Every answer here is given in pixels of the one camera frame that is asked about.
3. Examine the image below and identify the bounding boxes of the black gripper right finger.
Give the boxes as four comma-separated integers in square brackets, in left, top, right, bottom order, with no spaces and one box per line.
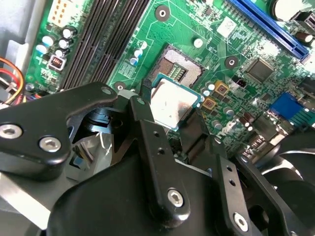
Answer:
[180,110,305,236]

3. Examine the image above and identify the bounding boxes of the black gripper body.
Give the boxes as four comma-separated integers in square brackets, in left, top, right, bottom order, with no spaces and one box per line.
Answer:
[46,154,237,236]

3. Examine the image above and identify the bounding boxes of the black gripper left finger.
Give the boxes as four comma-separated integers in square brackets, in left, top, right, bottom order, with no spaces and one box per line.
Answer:
[0,78,192,222]

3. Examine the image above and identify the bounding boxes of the silver CPU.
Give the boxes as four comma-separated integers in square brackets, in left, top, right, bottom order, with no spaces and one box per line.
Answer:
[149,72,204,132]

